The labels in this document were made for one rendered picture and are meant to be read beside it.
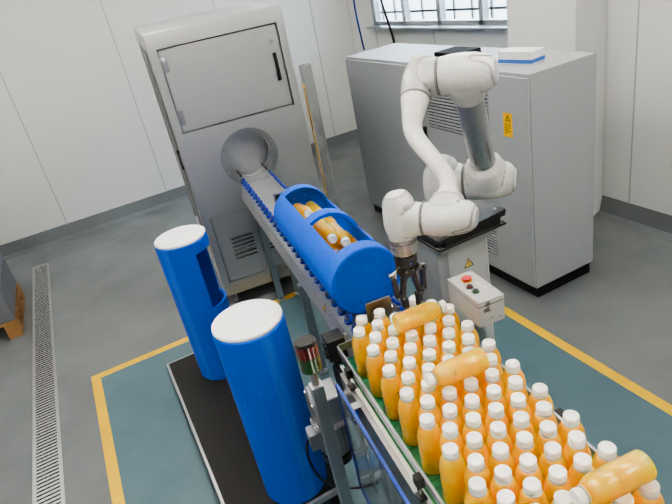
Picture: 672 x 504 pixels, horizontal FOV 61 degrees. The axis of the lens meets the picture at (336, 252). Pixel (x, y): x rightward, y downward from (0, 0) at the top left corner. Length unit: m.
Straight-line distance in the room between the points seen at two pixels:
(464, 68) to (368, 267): 0.77
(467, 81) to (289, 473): 1.68
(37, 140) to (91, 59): 1.03
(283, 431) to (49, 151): 5.09
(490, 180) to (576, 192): 1.49
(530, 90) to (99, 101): 4.78
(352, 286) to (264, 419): 0.63
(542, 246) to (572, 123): 0.76
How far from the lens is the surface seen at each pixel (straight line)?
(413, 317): 1.83
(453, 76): 2.02
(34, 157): 6.89
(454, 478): 1.52
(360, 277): 2.12
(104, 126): 6.86
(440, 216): 1.71
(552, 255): 3.88
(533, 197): 3.59
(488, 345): 1.78
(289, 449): 2.45
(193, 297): 3.16
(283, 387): 2.26
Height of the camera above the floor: 2.17
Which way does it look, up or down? 27 degrees down
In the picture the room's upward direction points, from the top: 12 degrees counter-clockwise
